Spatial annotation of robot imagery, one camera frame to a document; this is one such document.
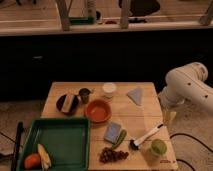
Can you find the green cup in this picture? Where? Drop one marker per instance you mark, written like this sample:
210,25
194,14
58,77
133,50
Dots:
158,147

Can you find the white cup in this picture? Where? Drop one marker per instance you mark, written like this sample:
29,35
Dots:
109,89

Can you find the green cucumber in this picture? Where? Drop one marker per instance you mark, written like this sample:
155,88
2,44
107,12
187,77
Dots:
120,139

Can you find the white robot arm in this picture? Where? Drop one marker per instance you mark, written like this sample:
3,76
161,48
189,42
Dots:
185,83

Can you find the blue sponge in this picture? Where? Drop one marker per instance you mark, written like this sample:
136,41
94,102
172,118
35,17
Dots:
112,132

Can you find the orange fruit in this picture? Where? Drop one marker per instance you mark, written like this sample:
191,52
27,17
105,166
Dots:
32,161

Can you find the bunch of dark grapes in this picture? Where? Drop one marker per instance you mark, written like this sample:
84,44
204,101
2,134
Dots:
108,155

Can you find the black bar beside tray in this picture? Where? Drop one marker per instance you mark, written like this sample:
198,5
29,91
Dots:
17,146

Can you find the orange bowl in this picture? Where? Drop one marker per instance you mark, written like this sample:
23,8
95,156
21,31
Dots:
98,111

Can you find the dark metal cup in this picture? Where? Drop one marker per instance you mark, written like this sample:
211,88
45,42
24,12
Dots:
84,94

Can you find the beige sponge block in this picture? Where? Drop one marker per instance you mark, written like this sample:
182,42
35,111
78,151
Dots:
67,103

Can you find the white handled dish brush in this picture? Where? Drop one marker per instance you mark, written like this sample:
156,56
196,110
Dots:
135,143

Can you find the green plastic tray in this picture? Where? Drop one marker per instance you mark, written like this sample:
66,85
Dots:
67,142

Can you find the grey-blue towel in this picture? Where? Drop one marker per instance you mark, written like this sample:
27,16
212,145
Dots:
135,95

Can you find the black plate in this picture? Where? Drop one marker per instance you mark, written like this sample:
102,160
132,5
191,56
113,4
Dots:
74,106

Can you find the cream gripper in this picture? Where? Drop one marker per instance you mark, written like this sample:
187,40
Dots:
168,117

